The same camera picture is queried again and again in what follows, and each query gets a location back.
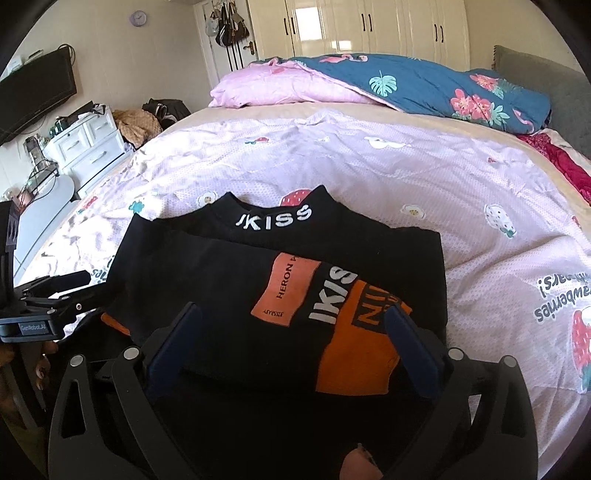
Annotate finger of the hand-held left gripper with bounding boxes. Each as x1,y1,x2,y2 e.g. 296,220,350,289
14,270,92,301
28,281,114,322

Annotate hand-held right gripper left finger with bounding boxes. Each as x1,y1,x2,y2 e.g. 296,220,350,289
47,302,206,480

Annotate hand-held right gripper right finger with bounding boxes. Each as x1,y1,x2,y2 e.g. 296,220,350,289
383,304,539,480

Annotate black sweater with orange patches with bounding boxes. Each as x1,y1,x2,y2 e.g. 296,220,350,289
95,185,472,480

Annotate person's left hand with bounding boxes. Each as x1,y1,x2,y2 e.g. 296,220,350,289
0,340,54,407

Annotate person's right hand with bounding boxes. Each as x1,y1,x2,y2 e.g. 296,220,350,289
339,445,384,480

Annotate white round table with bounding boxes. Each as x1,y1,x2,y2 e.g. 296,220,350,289
14,174,77,273

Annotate white drawer cabinet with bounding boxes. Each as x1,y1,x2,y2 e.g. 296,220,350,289
42,108,132,195

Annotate lilac strawberry print bed sheet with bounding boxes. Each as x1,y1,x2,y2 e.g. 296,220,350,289
14,108,591,472

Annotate beige patterned bag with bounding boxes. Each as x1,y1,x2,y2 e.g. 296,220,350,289
113,109,162,148

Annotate black television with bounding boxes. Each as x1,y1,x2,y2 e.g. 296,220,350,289
0,46,77,146

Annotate black bag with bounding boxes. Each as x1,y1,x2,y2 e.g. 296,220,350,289
142,98,192,130

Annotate red floral pillow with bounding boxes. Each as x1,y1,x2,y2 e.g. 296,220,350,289
515,129,591,206

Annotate white door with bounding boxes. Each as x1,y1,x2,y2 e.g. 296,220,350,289
194,0,259,90

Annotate blue floral pink-lined quilt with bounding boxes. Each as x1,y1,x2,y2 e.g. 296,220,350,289
209,53,552,134

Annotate bunch of hanging bags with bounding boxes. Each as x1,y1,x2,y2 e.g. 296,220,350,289
205,2,250,47

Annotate grey quilted headboard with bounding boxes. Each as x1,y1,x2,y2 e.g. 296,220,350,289
492,45,591,162

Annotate white glossy wardrobe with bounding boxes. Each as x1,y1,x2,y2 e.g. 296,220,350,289
247,0,472,63

